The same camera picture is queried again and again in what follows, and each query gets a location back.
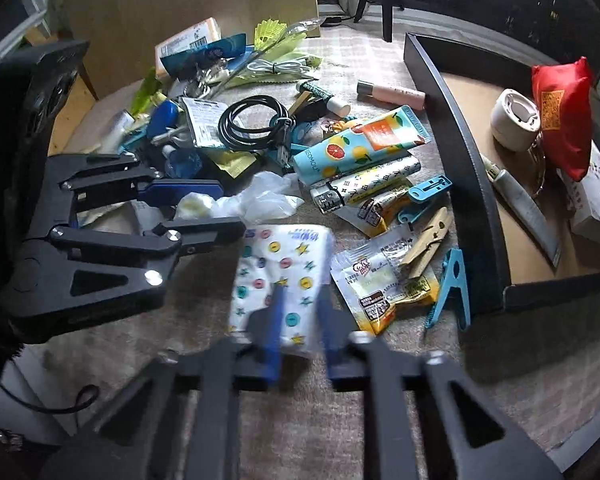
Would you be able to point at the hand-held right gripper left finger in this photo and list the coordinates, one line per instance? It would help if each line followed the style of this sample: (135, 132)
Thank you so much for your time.
(275, 335)

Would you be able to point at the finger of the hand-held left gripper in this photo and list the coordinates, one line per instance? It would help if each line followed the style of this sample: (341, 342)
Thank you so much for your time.
(205, 232)
(180, 192)

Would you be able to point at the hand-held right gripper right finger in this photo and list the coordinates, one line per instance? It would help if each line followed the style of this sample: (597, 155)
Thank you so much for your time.
(335, 335)

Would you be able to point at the clear plastic bag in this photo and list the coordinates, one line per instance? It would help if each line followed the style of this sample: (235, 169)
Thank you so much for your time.
(260, 195)

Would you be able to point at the button print tissue pack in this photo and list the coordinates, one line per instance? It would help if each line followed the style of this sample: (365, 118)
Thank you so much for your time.
(280, 265)

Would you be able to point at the black cardboard tray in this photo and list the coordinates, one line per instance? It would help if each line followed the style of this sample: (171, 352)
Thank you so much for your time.
(460, 160)

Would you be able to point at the silver white tube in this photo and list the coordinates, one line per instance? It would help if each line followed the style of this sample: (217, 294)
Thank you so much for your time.
(525, 210)

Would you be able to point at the large white box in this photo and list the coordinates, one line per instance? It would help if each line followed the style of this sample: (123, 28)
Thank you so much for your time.
(597, 195)

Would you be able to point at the red fabric pouch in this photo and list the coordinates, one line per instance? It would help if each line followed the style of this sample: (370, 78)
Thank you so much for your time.
(562, 110)

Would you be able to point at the small blue bottle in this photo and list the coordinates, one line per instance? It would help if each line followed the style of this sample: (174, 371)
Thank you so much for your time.
(182, 162)

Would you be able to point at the yellow coffee sachet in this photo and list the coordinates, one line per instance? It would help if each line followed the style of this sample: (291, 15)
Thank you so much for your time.
(380, 310)

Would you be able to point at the olive yellow packet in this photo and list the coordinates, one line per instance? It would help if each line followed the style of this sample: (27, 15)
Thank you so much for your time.
(235, 165)

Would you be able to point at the knotty pine wood panel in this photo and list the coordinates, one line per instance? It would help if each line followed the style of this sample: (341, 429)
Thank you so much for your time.
(87, 80)

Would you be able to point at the small white labelled box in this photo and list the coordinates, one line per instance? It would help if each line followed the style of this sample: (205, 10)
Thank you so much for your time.
(202, 120)

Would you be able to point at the yellow snack sachet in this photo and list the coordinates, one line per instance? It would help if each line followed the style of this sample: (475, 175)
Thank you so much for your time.
(375, 260)

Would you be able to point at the white sunscreen tube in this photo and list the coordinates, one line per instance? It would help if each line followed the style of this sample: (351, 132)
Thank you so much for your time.
(115, 132)

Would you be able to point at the green snack packet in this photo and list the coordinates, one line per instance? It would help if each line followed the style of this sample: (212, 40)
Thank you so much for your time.
(145, 90)

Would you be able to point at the blue plastic clothespin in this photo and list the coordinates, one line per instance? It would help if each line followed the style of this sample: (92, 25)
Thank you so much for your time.
(452, 285)

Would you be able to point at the yellow black sachet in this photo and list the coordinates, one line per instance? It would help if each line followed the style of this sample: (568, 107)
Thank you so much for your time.
(380, 210)

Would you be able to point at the wooden clothespin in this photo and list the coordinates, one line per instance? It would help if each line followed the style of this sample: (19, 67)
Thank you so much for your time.
(430, 240)

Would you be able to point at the blue foil packet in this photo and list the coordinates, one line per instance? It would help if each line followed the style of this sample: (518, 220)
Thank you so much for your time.
(210, 52)

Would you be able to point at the orange cardboard box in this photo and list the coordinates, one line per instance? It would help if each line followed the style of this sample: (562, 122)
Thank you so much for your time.
(185, 40)

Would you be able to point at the citrus print tube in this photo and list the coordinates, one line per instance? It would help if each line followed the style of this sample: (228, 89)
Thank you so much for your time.
(350, 145)

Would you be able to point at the teal and white stick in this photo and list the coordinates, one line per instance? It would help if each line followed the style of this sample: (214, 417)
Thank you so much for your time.
(325, 97)

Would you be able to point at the yellow-green packet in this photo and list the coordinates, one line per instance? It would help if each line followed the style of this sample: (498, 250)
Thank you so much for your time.
(285, 50)

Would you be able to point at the pink cosmetic tube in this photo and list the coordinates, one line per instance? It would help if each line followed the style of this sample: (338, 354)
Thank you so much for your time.
(395, 94)

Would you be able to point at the black light stand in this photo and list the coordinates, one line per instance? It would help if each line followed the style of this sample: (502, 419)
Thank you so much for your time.
(386, 0)

